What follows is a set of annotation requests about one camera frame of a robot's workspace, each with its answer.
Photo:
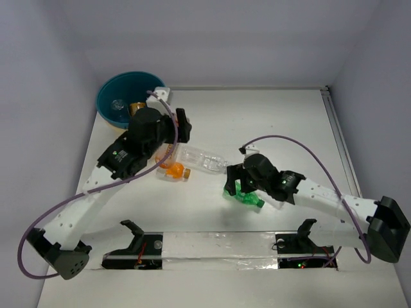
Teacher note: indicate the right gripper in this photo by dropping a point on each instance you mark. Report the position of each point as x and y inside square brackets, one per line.
[236, 171]

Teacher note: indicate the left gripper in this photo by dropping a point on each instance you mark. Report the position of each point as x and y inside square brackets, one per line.
[182, 125]

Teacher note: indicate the orange label tea bottle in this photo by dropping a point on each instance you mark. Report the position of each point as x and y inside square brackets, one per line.
[167, 153]

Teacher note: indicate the green plastic soda bottle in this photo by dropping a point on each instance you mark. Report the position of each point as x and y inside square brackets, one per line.
[249, 200]

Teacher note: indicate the clear crushed plastic bottle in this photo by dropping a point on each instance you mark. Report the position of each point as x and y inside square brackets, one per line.
[202, 160]

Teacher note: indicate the yellow label clear bottle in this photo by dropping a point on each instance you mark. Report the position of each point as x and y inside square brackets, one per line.
[134, 107]

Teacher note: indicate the blue label bottle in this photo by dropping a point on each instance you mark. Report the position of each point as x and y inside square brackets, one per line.
[119, 111]

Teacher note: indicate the clear bottle white cap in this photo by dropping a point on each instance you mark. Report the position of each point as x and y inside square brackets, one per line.
[274, 203]

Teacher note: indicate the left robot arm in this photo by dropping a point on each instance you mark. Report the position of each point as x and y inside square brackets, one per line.
[59, 241]

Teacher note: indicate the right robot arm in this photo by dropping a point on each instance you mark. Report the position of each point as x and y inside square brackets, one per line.
[379, 225]

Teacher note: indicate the teal and cream bin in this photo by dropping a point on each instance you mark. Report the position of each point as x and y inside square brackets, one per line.
[131, 87]

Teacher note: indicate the small orange juice bottle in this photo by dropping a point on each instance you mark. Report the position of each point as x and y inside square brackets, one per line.
[175, 172]

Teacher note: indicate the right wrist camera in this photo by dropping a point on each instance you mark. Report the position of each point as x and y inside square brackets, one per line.
[249, 150]

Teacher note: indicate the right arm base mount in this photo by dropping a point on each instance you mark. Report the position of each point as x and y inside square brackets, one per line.
[295, 252]

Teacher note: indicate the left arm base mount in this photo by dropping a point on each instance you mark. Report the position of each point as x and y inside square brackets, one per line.
[142, 254]

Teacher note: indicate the aluminium rail right edge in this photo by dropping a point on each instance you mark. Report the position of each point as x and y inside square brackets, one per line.
[347, 164]

